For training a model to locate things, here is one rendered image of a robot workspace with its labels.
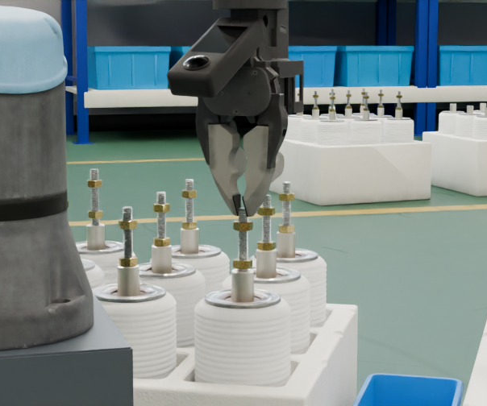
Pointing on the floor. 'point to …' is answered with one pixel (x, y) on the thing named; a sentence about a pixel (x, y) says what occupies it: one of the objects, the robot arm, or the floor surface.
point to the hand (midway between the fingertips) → (239, 204)
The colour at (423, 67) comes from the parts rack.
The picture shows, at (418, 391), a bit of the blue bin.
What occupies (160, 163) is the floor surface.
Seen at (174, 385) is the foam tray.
